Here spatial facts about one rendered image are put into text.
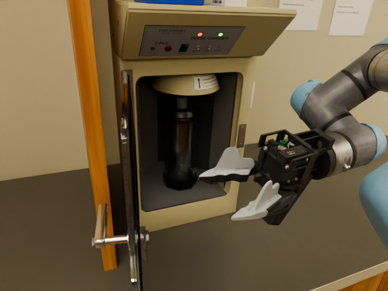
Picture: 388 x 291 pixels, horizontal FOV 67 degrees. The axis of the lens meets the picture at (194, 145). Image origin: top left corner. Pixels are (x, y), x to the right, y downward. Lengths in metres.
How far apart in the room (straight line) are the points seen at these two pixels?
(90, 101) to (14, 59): 0.55
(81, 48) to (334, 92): 0.46
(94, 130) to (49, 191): 0.54
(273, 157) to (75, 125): 0.81
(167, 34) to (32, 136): 0.71
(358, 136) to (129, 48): 0.44
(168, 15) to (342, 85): 0.34
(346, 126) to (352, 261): 0.41
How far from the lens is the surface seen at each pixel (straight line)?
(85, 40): 0.52
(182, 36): 0.57
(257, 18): 0.59
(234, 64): 0.71
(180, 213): 0.84
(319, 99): 0.62
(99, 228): 0.47
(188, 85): 0.70
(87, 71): 0.53
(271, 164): 0.46
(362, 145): 0.58
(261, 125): 1.39
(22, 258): 0.86
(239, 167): 0.47
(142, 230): 0.46
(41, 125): 1.12
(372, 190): 0.27
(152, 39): 0.56
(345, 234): 0.97
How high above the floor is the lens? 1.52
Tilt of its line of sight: 27 degrees down
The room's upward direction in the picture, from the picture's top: 3 degrees clockwise
